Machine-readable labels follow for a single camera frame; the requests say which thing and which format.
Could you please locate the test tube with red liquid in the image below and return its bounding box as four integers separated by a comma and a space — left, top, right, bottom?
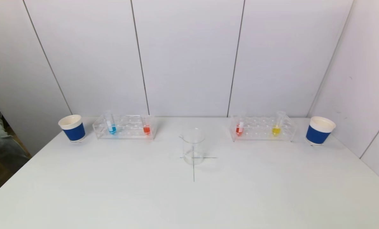
236, 111, 247, 137

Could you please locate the clear glass beaker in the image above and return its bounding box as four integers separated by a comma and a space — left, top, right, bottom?
179, 128, 206, 166

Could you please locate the test tube with orange liquid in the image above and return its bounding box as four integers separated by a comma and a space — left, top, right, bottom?
141, 112, 152, 135

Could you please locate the clear acrylic test tube rack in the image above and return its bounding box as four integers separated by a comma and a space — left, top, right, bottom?
92, 114, 157, 140
229, 115, 297, 142

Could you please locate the test tube with blue liquid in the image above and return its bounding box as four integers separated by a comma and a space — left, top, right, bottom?
105, 110, 117, 135

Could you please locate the test tube with yellow liquid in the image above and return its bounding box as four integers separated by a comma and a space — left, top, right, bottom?
272, 111, 287, 137

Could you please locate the blue white paper cup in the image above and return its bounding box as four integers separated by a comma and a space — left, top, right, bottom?
58, 114, 86, 142
306, 116, 336, 146

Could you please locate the person in grey clothes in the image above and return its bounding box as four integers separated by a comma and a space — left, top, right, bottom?
0, 110, 31, 167

